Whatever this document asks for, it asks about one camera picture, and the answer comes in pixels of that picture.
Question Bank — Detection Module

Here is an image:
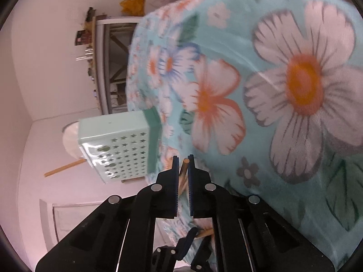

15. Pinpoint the wooden chopstick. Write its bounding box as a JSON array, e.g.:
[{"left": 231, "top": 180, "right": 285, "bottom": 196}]
[
  {"left": 178, "top": 179, "right": 188, "bottom": 197},
  {"left": 178, "top": 158, "right": 189, "bottom": 187},
  {"left": 44, "top": 158, "right": 87, "bottom": 177},
  {"left": 195, "top": 228, "right": 214, "bottom": 239}
]

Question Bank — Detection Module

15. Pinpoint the white plastic ladle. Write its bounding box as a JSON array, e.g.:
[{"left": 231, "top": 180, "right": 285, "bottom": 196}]
[{"left": 62, "top": 121, "right": 83, "bottom": 160}]

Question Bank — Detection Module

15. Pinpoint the white door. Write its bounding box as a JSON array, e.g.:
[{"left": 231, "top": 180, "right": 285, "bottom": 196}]
[{"left": 39, "top": 199, "right": 101, "bottom": 251}]

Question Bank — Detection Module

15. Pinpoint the mint green utensil basket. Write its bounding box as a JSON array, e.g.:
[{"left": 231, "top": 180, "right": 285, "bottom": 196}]
[{"left": 78, "top": 107, "right": 162, "bottom": 184}]

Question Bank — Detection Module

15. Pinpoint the floral blue tablecloth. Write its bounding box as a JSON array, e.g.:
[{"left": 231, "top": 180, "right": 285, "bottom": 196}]
[{"left": 126, "top": 0, "right": 362, "bottom": 269}]

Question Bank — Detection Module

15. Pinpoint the white long side table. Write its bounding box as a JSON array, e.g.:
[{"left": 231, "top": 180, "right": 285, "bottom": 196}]
[{"left": 92, "top": 15, "right": 141, "bottom": 114}]

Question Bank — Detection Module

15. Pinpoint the yellow plastic bag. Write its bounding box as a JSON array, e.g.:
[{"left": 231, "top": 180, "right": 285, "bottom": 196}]
[{"left": 119, "top": 0, "right": 145, "bottom": 17}]

